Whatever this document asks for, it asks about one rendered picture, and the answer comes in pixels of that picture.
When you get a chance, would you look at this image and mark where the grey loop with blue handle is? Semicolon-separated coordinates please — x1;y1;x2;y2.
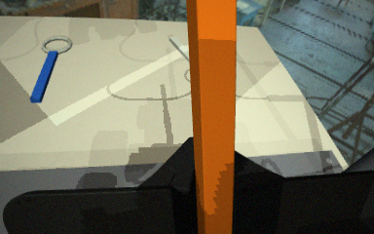
30;36;73;103

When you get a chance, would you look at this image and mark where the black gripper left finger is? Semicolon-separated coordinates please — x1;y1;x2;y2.
3;136;199;234

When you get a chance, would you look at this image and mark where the pale grey loop with straight handle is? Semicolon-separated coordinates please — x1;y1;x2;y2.
169;36;189;61

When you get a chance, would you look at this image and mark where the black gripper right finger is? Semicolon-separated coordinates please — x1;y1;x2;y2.
232;150;374;234

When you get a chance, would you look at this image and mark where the orange handle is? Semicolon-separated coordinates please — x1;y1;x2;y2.
186;0;237;234

